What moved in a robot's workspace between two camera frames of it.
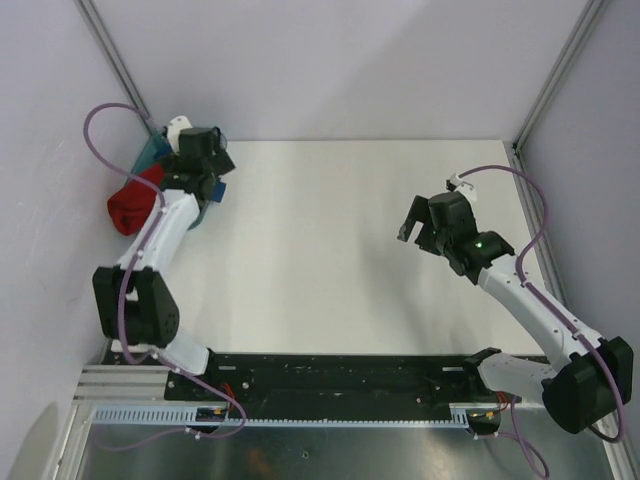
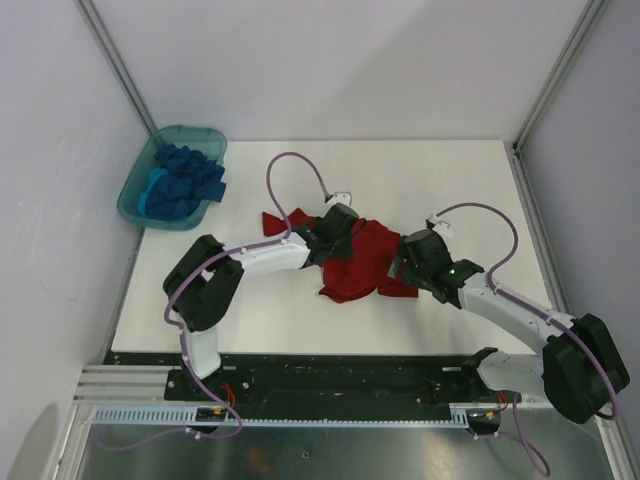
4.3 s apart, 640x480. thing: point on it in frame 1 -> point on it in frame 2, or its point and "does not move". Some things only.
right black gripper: x=418 y=212 -> x=406 y=271
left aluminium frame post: x=118 y=63 does not move
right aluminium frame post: x=560 y=71 does not move
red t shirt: x=131 y=206 -> x=368 y=268
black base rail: x=236 y=383 does not move
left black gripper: x=220 y=162 -> x=345 y=252
